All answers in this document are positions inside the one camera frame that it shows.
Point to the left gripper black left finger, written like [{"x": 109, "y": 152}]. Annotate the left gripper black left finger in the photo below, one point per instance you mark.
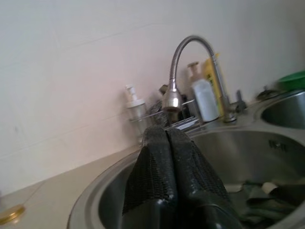
[{"x": 152, "y": 171}]

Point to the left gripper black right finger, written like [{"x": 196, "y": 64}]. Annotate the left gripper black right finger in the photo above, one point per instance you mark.
[{"x": 197, "y": 186}]

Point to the stainless steel double sink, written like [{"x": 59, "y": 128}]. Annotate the stainless steel double sink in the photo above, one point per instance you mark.
[{"x": 238, "y": 148}]

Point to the steel wool scourer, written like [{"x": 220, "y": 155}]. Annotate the steel wool scourer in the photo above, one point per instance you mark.
[{"x": 157, "y": 112}]

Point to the dark green cloth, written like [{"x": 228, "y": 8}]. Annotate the dark green cloth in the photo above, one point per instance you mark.
[{"x": 259, "y": 205}]

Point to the flexible silver faucet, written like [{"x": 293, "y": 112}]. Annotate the flexible silver faucet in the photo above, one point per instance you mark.
[{"x": 170, "y": 95}]

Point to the white pump bottle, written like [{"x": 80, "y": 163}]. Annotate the white pump bottle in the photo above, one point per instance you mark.
[{"x": 205, "y": 100}]

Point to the black sink stopper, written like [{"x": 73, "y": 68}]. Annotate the black sink stopper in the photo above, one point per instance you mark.
[{"x": 265, "y": 94}]

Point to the yellow detergent bottle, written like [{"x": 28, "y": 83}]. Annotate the yellow detergent bottle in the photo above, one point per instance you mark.
[{"x": 213, "y": 71}]

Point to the green plastic bowl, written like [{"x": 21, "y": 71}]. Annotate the green plastic bowl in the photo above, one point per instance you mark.
[{"x": 293, "y": 80}]

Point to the gold round lid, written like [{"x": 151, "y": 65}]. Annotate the gold round lid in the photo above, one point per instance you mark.
[{"x": 12, "y": 212}]

